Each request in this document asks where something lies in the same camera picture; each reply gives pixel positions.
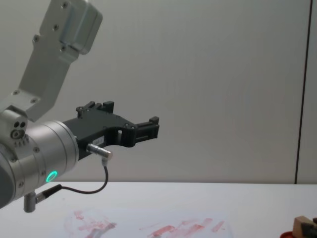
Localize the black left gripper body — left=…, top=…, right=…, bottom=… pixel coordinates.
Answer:
left=61, top=114, right=136, bottom=160

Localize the white table cloth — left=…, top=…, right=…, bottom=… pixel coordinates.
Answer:
left=0, top=182, right=317, bottom=238

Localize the clear sheet with red smears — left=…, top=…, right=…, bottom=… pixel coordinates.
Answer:
left=63, top=209, right=235, bottom=238

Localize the pale wooden block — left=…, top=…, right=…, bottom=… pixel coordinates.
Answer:
left=292, top=215, right=317, bottom=238

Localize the dark piece on wooden block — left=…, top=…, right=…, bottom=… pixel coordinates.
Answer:
left=300, top=217, right=317, bottom=238

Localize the thin dark gripper cable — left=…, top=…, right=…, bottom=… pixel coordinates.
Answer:
left=23, top=143, right=114, bottom=213

